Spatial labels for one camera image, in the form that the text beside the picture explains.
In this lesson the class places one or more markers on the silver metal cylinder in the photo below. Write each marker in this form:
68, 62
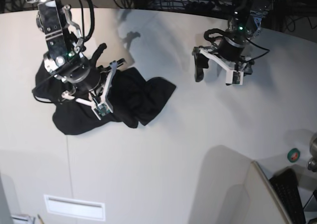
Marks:
312, 162

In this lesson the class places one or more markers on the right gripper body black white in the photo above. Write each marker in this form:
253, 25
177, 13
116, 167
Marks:
90, 85

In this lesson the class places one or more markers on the green tape roll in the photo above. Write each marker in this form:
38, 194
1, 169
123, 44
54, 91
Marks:
293, 155

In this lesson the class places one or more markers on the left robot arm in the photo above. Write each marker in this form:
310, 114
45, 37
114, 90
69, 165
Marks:
245, 19

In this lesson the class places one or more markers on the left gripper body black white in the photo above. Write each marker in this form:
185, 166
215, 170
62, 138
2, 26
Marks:
226, 53

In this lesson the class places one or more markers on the black keyboard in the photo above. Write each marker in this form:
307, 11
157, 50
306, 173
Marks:
285, 185

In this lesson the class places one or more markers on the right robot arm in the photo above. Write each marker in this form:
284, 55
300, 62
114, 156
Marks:
66, 41

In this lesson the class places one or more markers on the black t-shirt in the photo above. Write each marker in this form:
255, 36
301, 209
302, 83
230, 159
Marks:
134, 100

